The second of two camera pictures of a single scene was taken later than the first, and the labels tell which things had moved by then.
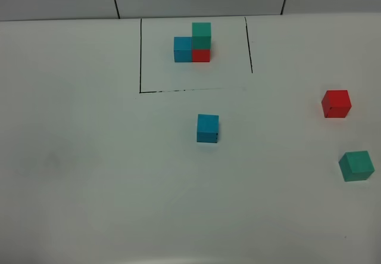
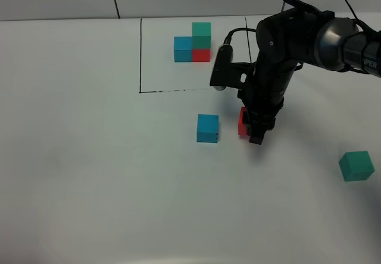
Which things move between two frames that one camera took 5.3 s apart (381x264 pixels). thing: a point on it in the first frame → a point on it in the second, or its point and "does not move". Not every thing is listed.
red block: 336,103 → 242,127
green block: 356,165 does not move
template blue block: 183,49 does not move
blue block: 208,126 does not move
